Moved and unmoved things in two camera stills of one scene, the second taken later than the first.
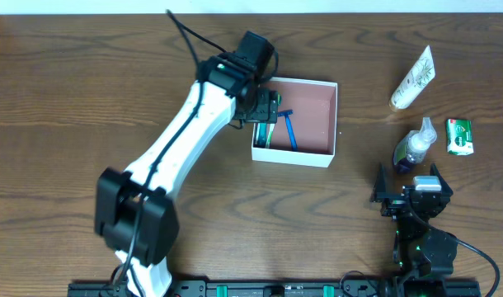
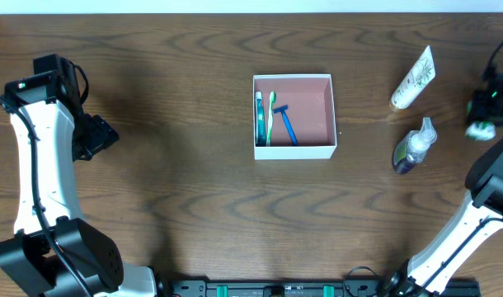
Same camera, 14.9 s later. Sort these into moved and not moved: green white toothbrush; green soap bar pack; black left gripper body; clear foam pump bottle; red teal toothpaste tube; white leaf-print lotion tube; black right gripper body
Moved: black left gripper body; green soap bar pack; green white toothbrush; black right gripper body
Not moved: clear foam pump bottle; white leaf-print lotion tube; red teal toothpaste tube
